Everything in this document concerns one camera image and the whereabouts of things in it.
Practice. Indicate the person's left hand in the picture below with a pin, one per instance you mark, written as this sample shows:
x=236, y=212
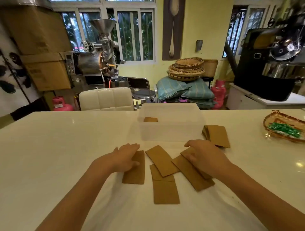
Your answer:
x=119, y=159

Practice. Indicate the person's right hand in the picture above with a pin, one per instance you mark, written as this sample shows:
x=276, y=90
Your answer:
x=209, y=157

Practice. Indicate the brown paper sleeves group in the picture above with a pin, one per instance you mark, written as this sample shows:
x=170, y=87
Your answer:
x=162, y=159

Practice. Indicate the translucent plastic box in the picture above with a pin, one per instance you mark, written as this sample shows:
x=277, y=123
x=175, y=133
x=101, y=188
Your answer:
x=176, y=123

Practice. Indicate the brown sleeve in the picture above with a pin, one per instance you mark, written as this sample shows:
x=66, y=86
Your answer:
x=150, y=119

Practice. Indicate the person's left forearm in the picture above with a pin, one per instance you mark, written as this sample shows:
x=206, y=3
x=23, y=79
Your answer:
x=71, y=202

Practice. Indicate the person's right forearm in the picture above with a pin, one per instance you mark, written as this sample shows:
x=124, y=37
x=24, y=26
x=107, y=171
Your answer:
x=257, y=197

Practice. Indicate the stack of flat woven trays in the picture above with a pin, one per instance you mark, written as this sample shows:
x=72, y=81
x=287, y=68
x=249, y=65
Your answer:
x=185, y=70

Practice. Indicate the large brown cardboard box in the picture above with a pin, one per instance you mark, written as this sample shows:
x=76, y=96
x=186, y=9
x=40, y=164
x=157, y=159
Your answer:
x=35, y=31

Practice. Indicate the teal striped sack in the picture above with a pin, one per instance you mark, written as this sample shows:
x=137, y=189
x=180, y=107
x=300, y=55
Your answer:
x=200, y=90
x=170, y=88
x=205, y=103

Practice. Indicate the white padded chair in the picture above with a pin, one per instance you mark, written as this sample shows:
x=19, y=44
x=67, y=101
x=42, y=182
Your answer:
x=107, y=100

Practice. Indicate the pink gas cylinder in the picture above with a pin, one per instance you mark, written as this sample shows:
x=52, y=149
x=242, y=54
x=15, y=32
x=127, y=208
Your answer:
x=62, y=106
x=219, y=92

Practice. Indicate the white cabinet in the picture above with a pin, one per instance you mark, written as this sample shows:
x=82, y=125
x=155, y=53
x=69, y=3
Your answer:
x=240, y=100

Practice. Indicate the black metal chair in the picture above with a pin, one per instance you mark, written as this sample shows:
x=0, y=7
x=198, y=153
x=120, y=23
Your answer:
x=144, y=94

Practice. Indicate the small black stool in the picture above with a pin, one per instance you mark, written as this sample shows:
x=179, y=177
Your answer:
x=207, y=79

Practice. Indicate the woven bamboo tray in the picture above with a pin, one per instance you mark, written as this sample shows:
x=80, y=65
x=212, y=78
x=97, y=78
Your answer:
x=278, y=117

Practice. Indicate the green snack packets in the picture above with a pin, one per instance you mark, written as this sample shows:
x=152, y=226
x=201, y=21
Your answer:
x=284, y=130

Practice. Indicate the tall woven basket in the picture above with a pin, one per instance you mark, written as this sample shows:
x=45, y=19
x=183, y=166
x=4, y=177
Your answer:
x=210, y=67

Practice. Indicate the black coffee roaster machine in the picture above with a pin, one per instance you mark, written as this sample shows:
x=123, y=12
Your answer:
x=252, y=71

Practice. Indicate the black flue pipe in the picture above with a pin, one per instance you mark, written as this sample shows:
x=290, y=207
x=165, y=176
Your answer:
x=230, y=57

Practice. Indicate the silver coffee roaster machine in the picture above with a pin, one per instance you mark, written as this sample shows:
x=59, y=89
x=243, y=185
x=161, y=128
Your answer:
x=104, y=47

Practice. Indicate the white framed window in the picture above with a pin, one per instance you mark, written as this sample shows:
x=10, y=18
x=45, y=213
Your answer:
x=128, y=35

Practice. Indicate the barred window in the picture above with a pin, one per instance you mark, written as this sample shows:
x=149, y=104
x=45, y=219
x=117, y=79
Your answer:
x=234, y=28

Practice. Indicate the panda painting screen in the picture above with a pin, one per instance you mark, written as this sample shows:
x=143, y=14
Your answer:
x=12, y=71

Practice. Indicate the round metal lid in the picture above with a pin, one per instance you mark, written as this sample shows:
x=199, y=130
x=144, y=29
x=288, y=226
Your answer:
x=23, y=3

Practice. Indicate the grey wall fixture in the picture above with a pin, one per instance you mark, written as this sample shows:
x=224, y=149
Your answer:
x=199, y=45

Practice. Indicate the wooden spoon wall picture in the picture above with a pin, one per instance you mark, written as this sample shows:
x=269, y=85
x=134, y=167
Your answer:
x=173, y=28

